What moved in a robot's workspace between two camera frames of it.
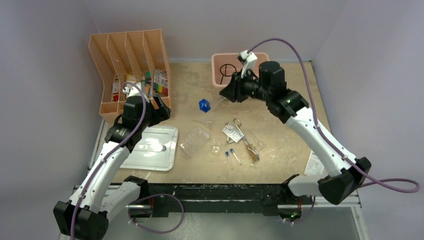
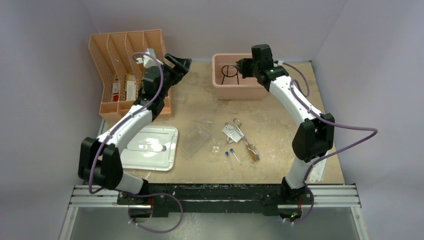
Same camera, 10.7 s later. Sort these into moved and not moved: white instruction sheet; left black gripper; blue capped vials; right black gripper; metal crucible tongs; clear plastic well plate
Moved: right black gripper; left black gripper
Not moved: clear plastic well plate; white instruction sheet; metal crucible tongs; blue capped vials
